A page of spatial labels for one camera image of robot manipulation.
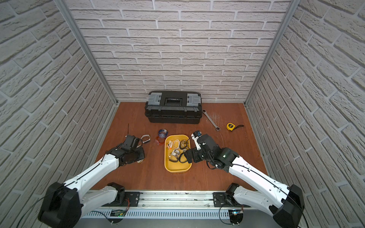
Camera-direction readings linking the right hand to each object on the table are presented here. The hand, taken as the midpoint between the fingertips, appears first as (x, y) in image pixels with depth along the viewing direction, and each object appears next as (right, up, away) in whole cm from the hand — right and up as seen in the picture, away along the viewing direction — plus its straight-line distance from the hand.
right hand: (193, 151), depth 76 cm
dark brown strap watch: (-13, -8, +10) cm, 18 cm away
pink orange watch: (-15, 0, +16) cm, 22 cm away
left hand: (-30, -3, +10) cm, 32 cm away
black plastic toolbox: (-14, +26, +17) cm, 34 cm away
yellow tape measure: (+29, +11, +27) cm, 41 cm away
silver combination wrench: (+19, +10, +27) cm, 35 cm away
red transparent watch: (-22, +2, +19) cm, 29 cm away
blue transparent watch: (-21, +7, +23) cm, 32 cm away
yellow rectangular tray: (-10, -12, +8) cm, 18 cm away
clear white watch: (-11, -4, +11) cm, 16 cm away
